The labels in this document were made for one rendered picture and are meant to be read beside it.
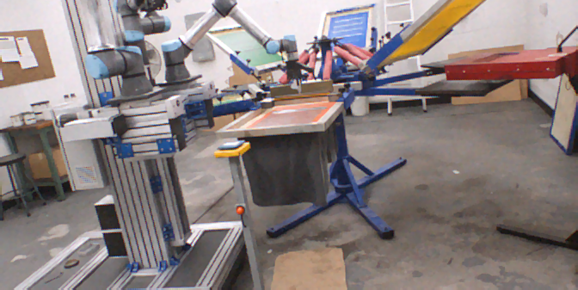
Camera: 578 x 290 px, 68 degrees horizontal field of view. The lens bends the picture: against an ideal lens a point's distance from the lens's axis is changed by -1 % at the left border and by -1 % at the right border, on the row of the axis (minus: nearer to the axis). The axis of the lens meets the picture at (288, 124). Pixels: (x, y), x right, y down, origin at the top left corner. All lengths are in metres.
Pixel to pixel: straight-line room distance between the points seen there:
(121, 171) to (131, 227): 0.34
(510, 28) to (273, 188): 5.00
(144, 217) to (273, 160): 0.82
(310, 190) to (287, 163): 0.19
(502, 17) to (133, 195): 5.46
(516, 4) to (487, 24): 0.43
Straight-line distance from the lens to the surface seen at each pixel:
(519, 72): 2.49
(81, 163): 2.65
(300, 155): 2.26
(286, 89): 2.75
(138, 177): 2.55
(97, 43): 2.14
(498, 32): 6.74
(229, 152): 2.00
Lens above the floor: 1.46
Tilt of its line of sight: 13 degrees down
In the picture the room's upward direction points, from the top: 9 degrees counter-clockwise
